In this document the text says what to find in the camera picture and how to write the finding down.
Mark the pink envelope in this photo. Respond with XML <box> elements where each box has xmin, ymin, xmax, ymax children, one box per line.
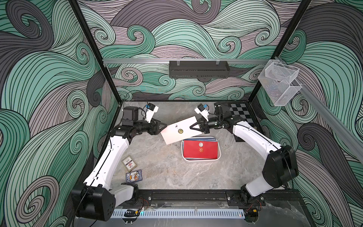
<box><xmin>161</xmin><ymin>116</ymin><xmax>202</xmax><ymax>145</ymax></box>

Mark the red envelope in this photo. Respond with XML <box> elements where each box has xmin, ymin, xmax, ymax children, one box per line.
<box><xmin>183</xmin><ymin>140</ymin><xmax>218</xmax><ymax>159</ymax></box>

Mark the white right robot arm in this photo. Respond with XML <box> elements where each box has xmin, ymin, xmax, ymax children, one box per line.
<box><xmin>190</xmin><ymin>102</ymin><xmax>299</xmax><ymax>204</ymax></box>

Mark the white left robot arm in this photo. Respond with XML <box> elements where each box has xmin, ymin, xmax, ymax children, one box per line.
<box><xmin>71</xmin><ymin>104</ymin><xmax>167</xmax><ymax>221</ymax></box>

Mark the white plastic storage box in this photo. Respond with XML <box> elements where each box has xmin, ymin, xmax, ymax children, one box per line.
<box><xmin>181</xmin><ymin>136</ymin><xmax>221</xmax><ymax>162</ymax></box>

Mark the framed card box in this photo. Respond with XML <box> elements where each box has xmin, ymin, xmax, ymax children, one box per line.
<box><xmin>122</xmin><ymin>156</ymin><xmax>137</xmax><ymax>172</ymax></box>

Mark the blue playing card box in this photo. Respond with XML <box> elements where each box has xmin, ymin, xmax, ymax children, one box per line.
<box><xmin>126</xmin><ymin>170</ymin><xmax>143</xmax><ymax>183</ymax></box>

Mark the black white chessboard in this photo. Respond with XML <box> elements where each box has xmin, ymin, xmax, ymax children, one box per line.
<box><xmin>227</xmin><ymin>102</ymin><xmax>260</xmax><ymax>131</ymax></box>

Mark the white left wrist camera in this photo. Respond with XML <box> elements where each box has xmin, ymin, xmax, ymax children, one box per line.
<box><xmin>145</xmin><ymin>103</ymin><xmax>159</xmax><ymax>123</ymax></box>

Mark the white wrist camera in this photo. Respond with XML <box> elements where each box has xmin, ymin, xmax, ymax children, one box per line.
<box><xmin>145</xmin><ymin>103</ymin><xmax>159</xmax><ymax>123</ymax></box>
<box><xmin>194</xmin><ymin>104</ymin><xmax>209</xmax><ymax>122</ymax></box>

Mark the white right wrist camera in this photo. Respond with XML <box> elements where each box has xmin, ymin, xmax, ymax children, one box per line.
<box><xmin>194</xmin><ymin>104</ymin><xmax>209</xmax><ymax>122</ymax></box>

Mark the black wall shelf tray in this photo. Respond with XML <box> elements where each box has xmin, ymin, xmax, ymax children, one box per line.
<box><xmin>169</xmin><ymin>60</ymin><xmax>230</xmax><ymax>80</ymax></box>

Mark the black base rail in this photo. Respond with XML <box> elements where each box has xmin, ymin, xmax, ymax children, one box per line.
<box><xmin>129</xmin><ymin>189</ymin><xmax>302</xmax><ymax>206</ymax></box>

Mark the clear acrylic wall bin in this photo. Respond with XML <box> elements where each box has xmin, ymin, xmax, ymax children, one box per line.
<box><xmin>258</xmin><ymin>60</ymin><xmax>302</xmax><ymax>106</ymax></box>

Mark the white perforated cable duct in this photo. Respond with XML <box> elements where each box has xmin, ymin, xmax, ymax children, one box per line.
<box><xmin>110</xmin><ymin>208</ymin><xmax>245</xmax><ymax>219</ymax></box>

